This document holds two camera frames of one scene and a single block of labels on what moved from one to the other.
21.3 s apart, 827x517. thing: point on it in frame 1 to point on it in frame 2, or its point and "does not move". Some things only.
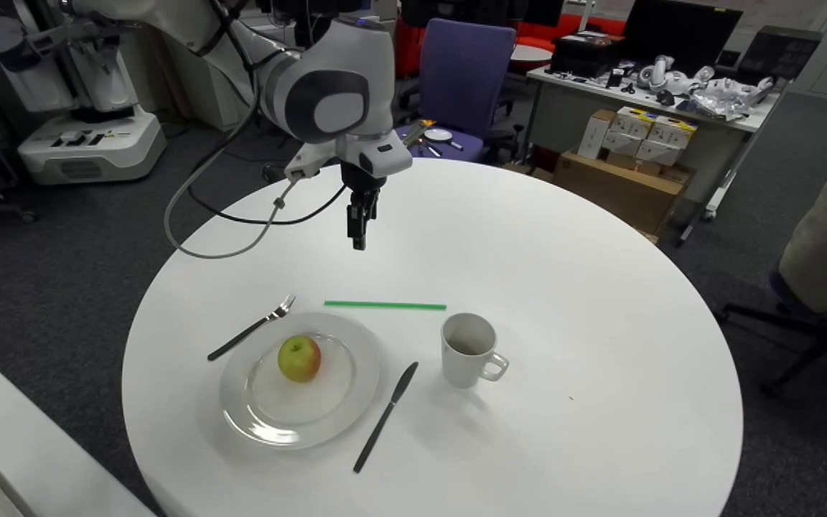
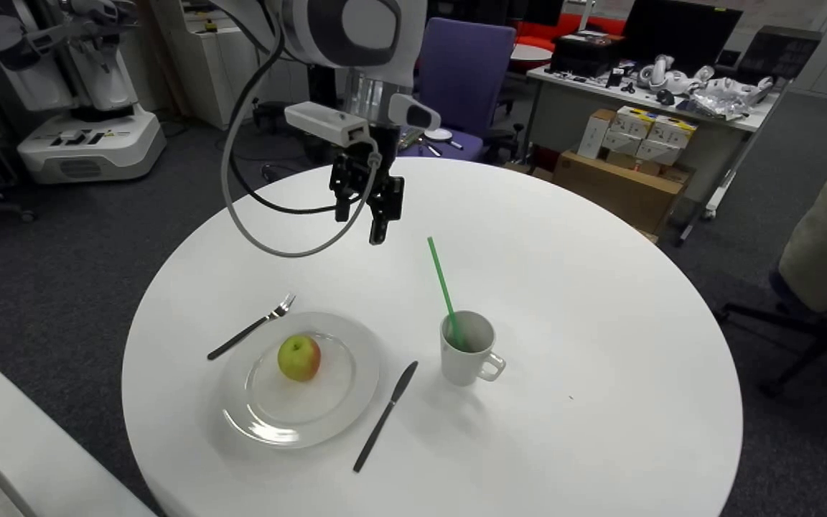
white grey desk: [721, 108] does not move
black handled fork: [280, 311] does not move
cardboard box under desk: [637, 195] does not move
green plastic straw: [383, 304] to [444, 278]
